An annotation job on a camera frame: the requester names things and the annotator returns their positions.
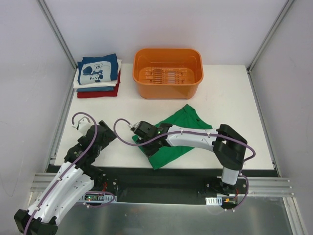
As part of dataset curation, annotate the green t shirt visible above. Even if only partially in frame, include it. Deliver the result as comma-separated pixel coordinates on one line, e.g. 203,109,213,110
132,104,213,171

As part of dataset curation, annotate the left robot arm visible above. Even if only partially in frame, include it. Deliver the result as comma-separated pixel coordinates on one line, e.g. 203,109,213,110
14,121,116,235

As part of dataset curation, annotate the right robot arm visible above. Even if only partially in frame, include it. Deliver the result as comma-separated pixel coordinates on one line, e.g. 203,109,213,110
131,121,247,195

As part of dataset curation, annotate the red folded t shirt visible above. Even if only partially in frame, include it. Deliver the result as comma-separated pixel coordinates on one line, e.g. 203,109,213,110
77,72,121,98

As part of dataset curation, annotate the dark blue folded t shirt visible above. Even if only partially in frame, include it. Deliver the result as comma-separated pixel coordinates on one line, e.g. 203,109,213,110
76,86,115,92

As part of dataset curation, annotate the white folded t shirt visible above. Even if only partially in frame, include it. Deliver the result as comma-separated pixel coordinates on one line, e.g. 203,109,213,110
73,54,122,89

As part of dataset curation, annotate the orange plastic basket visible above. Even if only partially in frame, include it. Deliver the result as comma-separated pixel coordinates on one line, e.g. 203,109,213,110
133,48,203,99

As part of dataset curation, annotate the blue cartoon print t shirt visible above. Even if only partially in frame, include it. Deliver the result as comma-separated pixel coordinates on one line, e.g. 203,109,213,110
78,53,118,85

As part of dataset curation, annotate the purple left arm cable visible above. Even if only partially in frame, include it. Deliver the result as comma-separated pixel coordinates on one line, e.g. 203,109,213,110
23,112,115,235

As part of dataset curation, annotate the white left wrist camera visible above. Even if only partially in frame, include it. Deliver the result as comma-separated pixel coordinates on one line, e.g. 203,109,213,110
72,116,92,136

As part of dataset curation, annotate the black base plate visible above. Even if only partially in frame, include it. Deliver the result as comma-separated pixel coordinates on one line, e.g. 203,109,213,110
46,165,279,203

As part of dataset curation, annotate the left white cable duct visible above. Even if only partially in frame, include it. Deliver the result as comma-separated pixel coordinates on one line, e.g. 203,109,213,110
77,193,117,204

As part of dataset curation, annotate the white cable duct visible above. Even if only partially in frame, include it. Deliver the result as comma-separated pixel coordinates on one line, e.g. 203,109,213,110
77,193,117,204
205,196,223,206

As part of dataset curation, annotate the right white cable duct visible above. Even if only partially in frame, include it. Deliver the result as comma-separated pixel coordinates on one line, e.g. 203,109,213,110
205,196,223,206

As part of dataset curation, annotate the left aluminium frame post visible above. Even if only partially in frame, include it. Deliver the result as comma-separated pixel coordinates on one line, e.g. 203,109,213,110
36,0,77,69

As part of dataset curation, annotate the aluminium frame post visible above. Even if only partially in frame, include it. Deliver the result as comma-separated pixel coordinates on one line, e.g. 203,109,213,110
36,0,77,69
246,0,296,74

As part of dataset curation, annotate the aluminium cross rail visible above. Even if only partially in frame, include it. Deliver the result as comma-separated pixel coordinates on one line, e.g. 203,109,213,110
30,172,295,197

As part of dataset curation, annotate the right aluminium frame post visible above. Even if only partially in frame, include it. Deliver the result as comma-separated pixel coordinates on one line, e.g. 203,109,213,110
246,0,296,74

